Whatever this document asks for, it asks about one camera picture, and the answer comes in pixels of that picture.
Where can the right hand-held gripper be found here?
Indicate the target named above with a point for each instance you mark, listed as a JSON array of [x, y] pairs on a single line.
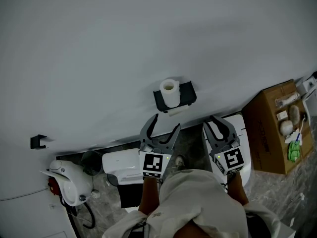
[[231, 160]]

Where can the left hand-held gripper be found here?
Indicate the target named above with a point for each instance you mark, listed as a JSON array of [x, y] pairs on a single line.
[[153, 162]]

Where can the person's left forearm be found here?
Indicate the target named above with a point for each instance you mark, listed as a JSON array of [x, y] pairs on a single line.
[[148, 195]]

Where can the person's right forearm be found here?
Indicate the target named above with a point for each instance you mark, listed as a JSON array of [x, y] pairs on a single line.
[[236, 190]]

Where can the white toilet with closed lid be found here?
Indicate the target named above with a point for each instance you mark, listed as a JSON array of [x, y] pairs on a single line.
[[244, 133]]

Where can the white toilet with boxy tank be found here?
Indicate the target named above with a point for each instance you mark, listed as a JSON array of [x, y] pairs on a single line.
[[120, 162]]

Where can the white crumpled paper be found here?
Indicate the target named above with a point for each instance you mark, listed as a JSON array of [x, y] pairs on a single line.
[[290, 138]]

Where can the white toilet with raised lid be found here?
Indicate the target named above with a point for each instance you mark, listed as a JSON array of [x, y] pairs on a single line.
[[74, 185]]

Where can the person's left shoe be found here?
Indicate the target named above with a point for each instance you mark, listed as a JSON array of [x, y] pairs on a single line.
[[179, 162]]

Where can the large brown cardboard box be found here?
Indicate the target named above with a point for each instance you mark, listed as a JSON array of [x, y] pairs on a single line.
[[262, 133]]

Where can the black cloth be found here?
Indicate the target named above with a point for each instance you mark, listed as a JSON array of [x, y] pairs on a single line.
[[130, 196]]

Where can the small white box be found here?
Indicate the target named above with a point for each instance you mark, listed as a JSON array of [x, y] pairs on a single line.
[[282, 115]]

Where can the white round sponge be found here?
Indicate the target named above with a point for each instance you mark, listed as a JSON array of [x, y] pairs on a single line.
[[286, 127]]

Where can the person's white clothing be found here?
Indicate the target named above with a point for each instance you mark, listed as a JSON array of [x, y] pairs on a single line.
[[193, 202]]

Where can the grey trash bin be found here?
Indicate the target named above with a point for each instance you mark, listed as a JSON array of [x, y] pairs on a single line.
[[92, 162]]

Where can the green cloth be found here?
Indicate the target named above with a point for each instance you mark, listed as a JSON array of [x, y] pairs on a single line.
[[294, 152]]

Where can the clear plastic bagged item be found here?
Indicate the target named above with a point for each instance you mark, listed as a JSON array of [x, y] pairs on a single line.
[[287, 99]]

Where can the brown fuzzy brush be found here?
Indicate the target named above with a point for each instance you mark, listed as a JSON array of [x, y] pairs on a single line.
[[294, 115]]

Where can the white and blue toothbrush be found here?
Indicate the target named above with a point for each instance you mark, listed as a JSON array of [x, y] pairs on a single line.
[[303, 125]]

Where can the small white round fitting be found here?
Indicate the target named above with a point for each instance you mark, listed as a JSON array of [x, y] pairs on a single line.
[[95, 194]]

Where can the red machine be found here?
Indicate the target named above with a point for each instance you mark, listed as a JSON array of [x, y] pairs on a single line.
[[53, 186]]

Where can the black wall paper holder shelf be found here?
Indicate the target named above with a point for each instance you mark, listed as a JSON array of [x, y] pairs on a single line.
[[187, 93]]

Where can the small black wall bracket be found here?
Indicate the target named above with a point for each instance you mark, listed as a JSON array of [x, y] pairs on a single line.
[[36, 141]]

